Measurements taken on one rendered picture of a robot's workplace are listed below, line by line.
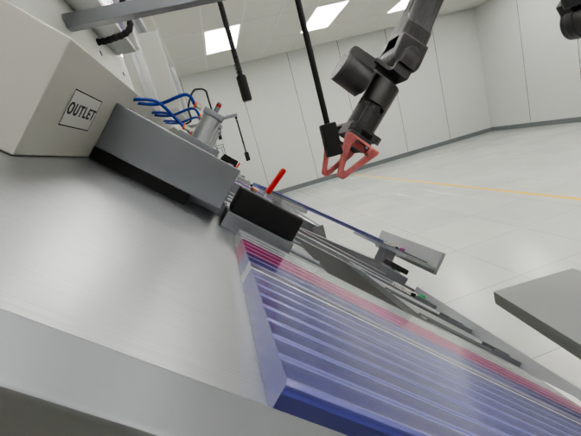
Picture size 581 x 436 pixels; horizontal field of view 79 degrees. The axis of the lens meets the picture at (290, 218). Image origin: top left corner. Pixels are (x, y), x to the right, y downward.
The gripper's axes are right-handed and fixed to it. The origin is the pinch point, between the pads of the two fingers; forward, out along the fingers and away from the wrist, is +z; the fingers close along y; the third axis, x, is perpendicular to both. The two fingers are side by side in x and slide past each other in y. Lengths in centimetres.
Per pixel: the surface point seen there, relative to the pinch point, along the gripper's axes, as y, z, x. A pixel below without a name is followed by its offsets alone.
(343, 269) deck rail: -7.6, 16.2, 16.3
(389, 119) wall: -748, -287, 285
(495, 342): 18.0, 11.9, 35.1
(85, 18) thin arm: 18.8, 3.2, -40.6
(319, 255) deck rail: -7.7, 16.2, 9.4
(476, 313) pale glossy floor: -89, 9, 138
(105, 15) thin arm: 18.8, 1.6, -39.0
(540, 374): 26.9, 12.2, 35.1
